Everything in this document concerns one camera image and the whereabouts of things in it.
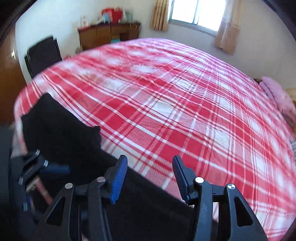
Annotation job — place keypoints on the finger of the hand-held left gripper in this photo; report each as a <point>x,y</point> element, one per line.
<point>55,169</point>

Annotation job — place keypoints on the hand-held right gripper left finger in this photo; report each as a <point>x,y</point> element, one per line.
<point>118,180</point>

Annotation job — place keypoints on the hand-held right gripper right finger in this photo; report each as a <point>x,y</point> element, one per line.
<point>181,179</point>

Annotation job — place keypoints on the black pants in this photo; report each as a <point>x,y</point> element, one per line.
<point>64,139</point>

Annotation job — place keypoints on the red plaid bed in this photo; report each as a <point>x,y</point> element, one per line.
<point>173,104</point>

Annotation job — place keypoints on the brown wooden door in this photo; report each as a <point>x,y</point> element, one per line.
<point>10,81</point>

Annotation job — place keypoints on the black folding chair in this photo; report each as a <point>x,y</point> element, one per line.
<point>44,55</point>

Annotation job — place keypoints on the striped pillow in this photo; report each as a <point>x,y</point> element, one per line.
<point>293,148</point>

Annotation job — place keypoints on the folded pink blanket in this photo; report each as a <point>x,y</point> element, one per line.
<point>279,95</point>

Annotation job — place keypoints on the cream and brown headboard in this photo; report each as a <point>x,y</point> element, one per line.
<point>291,93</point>

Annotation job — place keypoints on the stack of teal boxes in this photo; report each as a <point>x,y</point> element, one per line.
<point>115,40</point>

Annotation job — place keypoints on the brown wooden desk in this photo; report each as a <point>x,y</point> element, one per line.
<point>97,34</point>

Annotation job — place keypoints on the white printed box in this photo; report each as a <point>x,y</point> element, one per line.
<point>84,21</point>

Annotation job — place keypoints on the beige patterned curtain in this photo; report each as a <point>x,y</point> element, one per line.
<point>159,16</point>
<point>229,30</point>

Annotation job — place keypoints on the red gift bag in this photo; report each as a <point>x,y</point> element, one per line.
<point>113,15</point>

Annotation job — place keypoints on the sliding window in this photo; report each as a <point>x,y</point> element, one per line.
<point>198,11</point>

